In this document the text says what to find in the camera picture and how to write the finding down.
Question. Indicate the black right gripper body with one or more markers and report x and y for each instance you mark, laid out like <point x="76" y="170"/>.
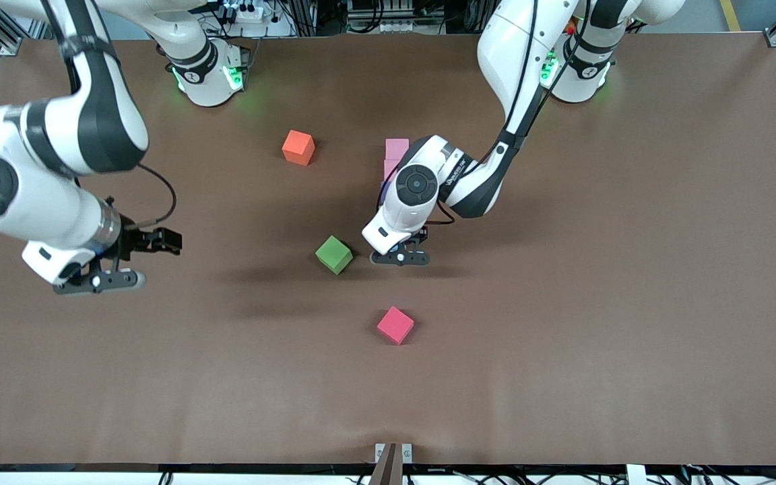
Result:
<point x="133" y="242"/>

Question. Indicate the light pink foam cube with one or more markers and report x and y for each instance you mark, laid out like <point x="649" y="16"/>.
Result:
<point x="390" y="168"/>
<point x="397" y="148"/>

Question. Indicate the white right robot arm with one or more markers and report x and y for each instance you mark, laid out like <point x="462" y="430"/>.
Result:
<point x="31" y="202"/>

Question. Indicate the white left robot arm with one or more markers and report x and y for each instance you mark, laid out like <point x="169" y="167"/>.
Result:
<point x="502" y="54"/>

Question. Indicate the green foam cube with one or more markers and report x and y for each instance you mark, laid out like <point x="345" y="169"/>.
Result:
<point x="334" y="254"/>

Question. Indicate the red pink foam cube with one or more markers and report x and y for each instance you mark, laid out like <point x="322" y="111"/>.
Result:
<point x="395" y="325"/>

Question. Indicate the orange foam cube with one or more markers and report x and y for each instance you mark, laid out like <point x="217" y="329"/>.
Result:
<point x="298" y="147"/>

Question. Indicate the brown table cover sheet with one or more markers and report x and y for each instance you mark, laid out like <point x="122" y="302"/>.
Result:
<point x="563" y="370"/>

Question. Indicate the metal equipment rack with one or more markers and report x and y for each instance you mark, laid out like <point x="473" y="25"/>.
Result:
<point x="381" y="13"/>

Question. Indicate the white power strip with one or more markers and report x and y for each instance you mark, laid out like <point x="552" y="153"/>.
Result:
<point x="246" y="12"/>

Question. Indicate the white label plate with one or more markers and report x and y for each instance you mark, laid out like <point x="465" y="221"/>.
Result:
<point x="636" y="475"/>

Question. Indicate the metal mounting bracket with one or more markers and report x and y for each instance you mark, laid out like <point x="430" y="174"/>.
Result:
<point x="379" y="453"/>

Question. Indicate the brown upright post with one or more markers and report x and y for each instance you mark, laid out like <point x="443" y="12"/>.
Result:
<point x="388" y="473"/>

